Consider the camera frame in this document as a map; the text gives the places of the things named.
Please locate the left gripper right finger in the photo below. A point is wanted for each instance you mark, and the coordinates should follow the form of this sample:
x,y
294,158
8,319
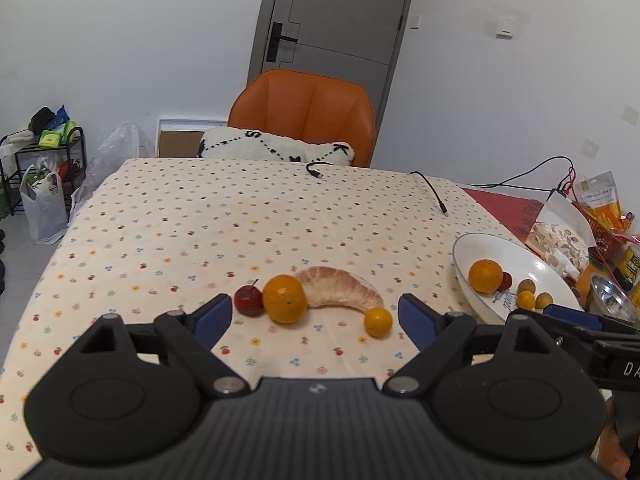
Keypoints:
x,y
441,340

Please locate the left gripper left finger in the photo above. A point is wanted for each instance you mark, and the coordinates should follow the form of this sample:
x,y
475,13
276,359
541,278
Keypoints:
x,y
188,340

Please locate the small yellow kumquat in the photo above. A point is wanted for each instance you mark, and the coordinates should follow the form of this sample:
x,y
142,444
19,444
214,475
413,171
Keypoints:
x,y
377,322
526,300

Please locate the red cherry fruit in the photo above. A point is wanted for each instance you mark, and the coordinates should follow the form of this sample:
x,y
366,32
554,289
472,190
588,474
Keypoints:
x,y
247,300
506,282

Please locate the large orange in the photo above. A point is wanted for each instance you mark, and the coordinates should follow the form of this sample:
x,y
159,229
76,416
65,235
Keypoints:
x,y
485,276
284,299

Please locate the brown longan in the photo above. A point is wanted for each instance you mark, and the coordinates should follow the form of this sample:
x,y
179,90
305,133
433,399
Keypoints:
x,y
527,286
543,300

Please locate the long pomelo segment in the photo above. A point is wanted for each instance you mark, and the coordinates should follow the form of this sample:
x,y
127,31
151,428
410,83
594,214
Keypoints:
x,y
327,287

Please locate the person's right hand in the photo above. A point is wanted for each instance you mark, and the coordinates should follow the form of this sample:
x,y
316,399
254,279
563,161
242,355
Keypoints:
x,y
611,455

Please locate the stainless steel bowl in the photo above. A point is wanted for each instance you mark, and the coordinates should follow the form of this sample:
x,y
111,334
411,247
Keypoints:
x,y
606,298

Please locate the yellow tin can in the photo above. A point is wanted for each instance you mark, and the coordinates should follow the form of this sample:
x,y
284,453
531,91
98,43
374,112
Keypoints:
x,y
626,274

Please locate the nougat candy bag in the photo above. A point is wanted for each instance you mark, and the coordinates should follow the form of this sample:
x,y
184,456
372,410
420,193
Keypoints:
x,y
562,237

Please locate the red table mat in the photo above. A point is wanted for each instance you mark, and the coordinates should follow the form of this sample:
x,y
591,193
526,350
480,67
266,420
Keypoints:
x,y
516,214

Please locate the floral cream tablecloth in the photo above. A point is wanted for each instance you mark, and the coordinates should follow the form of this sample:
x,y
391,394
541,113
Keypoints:
x,y
167,233

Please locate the orange snack packet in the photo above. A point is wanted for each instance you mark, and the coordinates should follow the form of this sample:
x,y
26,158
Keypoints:
x,y
598,197

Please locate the white shopping bag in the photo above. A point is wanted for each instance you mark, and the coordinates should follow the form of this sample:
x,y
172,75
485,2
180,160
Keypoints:
x,y
42,197

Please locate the white black-stitched cushion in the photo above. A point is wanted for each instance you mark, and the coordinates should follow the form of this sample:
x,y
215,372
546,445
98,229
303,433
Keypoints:
x,y
249,144

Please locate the white framed board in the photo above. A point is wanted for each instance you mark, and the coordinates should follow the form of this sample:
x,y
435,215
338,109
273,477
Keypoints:
x,y
181,137

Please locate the clear plastic bag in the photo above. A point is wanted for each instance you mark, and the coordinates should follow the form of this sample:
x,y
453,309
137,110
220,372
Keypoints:
x,y
127,141

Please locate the black metal shelf rack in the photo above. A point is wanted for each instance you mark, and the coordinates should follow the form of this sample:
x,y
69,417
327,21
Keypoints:
x,y
23,157

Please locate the orange leather chair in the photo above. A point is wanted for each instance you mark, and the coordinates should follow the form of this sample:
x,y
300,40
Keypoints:
x,y
311,108

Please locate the grey door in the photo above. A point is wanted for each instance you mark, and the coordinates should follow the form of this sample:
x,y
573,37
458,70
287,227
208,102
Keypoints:
x,y
352,40

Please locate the black door handle lock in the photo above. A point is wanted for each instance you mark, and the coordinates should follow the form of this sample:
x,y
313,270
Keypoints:
x,y
275,38

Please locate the wall light switch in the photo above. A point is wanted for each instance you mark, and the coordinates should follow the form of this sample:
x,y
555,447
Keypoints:
x,y
505,28

